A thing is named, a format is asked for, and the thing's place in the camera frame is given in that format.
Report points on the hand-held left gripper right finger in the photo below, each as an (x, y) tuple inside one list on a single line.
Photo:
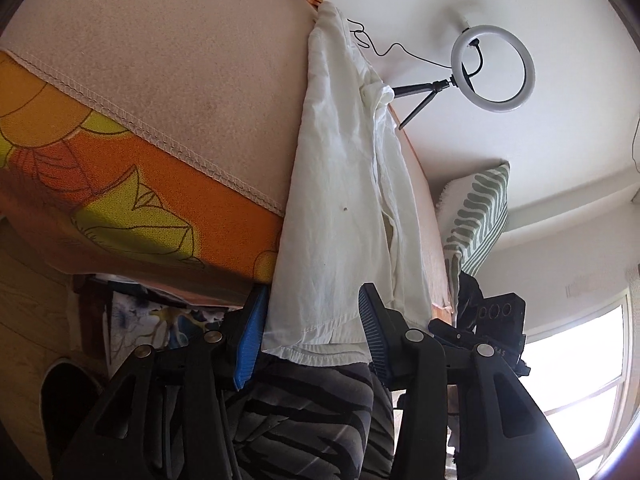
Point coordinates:
[(372, 330)]

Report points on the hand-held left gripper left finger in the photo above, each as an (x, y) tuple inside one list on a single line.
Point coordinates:
[(250, 335)]

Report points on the white long-sleeved shirt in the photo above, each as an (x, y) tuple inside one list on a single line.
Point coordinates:
[(340, 185)]

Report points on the window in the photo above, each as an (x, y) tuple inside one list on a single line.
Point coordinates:
[(575, 360)]

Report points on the person's legs in zebra pants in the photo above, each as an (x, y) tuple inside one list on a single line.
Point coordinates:
[(310, 410)]

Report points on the white floral fabric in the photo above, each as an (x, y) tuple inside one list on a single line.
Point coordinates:
[(150, 315)]

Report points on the green striped pillow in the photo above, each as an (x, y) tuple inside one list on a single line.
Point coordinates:
[(475, 210)]

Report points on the black shoe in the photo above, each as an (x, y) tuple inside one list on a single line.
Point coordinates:
[(65, 395)]

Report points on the small black tripod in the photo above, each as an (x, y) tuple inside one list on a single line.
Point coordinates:
[(420, 89)]

